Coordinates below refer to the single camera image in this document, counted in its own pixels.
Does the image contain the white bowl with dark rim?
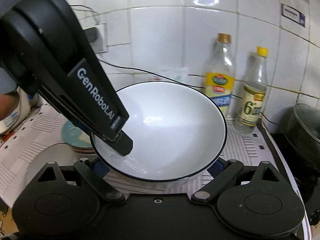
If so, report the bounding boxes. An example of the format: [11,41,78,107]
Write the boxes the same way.
[89,81,228,188]

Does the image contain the striped table mat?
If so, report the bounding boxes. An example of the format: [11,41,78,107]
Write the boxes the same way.
[0,102,288,205]

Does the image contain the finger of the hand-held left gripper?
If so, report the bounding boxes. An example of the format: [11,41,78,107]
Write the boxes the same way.
[73,119,92,136]
[110,116,133,156]

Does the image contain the black pot with glass lid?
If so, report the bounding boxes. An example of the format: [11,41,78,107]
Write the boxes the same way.
[282,104,320,183]

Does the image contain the white container at left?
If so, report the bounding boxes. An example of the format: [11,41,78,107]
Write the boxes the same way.
[0,90,32,135]

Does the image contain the clear vinegar bottle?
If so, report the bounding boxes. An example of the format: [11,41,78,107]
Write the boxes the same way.
[236,46,269,135]

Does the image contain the blue wall sticker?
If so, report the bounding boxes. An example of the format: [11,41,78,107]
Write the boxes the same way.
[281,3,307,28]

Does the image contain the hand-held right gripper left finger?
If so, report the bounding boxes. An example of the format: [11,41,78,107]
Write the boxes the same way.
[37,158,125,203]

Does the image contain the yellow label oil bottle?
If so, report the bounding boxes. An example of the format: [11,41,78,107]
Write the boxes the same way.
[204,33,237,122]

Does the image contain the white wall socket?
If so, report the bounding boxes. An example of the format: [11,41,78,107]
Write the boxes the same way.
[84,24,108,53]

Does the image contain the thin black cable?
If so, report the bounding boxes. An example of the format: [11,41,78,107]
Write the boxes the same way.
[70,4,278,126]

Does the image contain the blue fried egg plate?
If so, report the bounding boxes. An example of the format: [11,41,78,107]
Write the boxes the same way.
[62,119,97,153]

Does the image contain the person's left hand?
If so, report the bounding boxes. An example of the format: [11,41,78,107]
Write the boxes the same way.
[0,93,19,122]

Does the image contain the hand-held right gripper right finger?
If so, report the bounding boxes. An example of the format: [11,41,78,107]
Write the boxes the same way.
[191,158,279,201]

